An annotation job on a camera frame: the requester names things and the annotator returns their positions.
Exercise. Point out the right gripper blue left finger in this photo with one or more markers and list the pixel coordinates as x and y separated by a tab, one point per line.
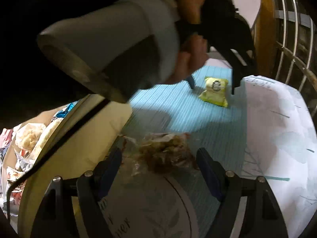
106	170

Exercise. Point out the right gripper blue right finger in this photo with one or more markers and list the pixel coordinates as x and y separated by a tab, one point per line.
213	173

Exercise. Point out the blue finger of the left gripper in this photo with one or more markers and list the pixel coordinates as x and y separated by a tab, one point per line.
237	75
191	82

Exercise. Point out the nut mix clear packet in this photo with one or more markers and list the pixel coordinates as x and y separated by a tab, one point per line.
158	153

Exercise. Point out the blue candy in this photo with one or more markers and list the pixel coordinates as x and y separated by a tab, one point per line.
63	113

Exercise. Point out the round cracker clear pack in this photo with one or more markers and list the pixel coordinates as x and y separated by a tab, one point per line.
44	137

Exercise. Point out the person's left hand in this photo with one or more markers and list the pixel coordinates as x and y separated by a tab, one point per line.
193	54

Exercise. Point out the yellow green candy packet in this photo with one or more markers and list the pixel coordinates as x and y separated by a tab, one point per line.
215	91

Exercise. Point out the white plastic storage bin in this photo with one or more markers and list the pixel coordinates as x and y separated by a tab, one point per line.
82	152

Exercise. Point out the metal window railing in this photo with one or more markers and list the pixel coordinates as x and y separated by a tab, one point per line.
295	31

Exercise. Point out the white teal leaf tablecloth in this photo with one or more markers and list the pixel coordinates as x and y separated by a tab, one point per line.
268	129

